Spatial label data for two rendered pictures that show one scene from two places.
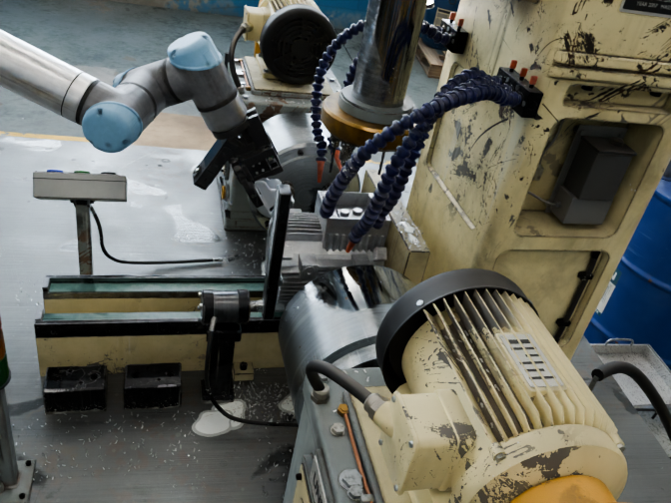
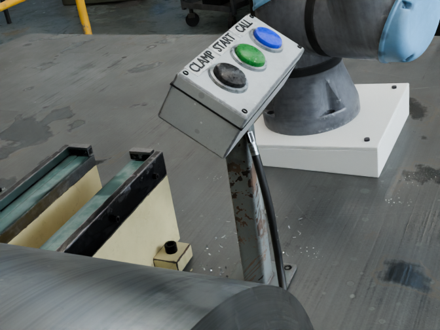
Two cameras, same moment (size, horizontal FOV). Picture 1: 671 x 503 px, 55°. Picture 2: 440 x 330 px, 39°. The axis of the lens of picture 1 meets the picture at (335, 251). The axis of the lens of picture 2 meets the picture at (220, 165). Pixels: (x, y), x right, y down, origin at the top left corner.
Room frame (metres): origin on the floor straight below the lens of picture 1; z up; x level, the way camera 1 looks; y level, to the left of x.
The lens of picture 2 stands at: (1.48, 0.11, 1.25)
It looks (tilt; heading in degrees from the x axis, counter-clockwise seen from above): 28 degrees down; 136
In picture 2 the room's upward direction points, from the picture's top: 9 degrees counter-clockwise
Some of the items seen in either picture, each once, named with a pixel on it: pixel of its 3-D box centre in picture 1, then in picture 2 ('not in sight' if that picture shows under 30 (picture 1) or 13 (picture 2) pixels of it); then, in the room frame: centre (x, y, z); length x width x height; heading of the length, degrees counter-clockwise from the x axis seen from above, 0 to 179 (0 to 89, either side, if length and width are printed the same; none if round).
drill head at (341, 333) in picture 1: (369, 374); not in sight; (0.74, -0.09, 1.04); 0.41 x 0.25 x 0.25; 19
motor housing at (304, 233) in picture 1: (322, 260); not in sight; (1.05, 0.02, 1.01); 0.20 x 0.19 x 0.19; 108
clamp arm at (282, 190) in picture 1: (274, 255); not in sight; (0.88, 0.10, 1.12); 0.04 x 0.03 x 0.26; 109
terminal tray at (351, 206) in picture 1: (349, 221); not in sight; (1.06, -0.02, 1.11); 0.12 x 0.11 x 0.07; 108
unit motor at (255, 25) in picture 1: (271, 74); not in sight; (1.64, 0.25, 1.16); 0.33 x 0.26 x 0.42; 19
